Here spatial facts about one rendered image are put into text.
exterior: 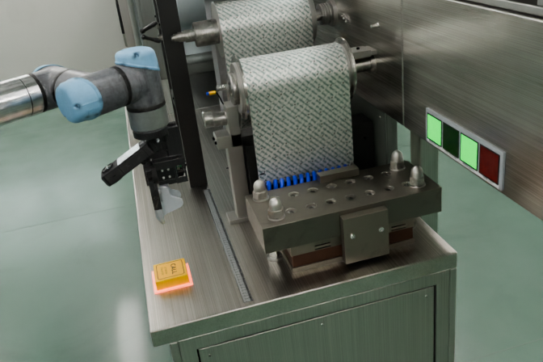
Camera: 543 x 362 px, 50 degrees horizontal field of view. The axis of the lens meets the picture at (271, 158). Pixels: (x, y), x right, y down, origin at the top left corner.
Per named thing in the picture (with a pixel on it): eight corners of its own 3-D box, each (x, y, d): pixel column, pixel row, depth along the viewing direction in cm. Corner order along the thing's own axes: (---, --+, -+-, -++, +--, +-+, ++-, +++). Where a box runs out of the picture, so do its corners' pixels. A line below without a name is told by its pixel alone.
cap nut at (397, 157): (386, 166, 136) (385, 149, 134) (401, 163, 137) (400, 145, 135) (393, 172, 133) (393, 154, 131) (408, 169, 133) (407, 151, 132)
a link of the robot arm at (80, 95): (51, 119, 105) (103, 101, 112) (82, 129, 98) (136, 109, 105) (39, 77, 102) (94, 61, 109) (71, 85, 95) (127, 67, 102)
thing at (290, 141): (259, 187, 135) (250, 112, 128) (353, 166, 140) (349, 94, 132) (260, 187, 135) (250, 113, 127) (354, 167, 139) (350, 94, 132)
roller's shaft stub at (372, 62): (342, 74, 139) (341, 56, 137) (368, 69, 140) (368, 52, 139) (349, 79, 135) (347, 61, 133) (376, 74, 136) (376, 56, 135)
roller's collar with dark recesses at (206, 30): (195, 44, 153) (191, 20, 151) (216, 40, 154) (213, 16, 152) (198, 49, 147) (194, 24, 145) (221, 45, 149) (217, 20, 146)
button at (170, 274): (154, 273, 129) (152, 264, 128) (185, 266, 130) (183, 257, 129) (157, 292, 123) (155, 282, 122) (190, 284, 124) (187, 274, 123)
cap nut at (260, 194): (250, 196, 130) (248, 178, 128) (267, 192, 130) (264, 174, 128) (254, 204, 126) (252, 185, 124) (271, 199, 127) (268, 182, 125)
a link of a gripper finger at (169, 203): (187, 225, 119) (179, 185, 115) (159, 231, 118) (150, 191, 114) (186, 217, 122) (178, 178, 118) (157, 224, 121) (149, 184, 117)
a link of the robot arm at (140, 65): (101, 53, 106) (139, 43, 111) (114, 110, 110) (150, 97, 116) (125, 57, 101) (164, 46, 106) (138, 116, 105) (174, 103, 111)
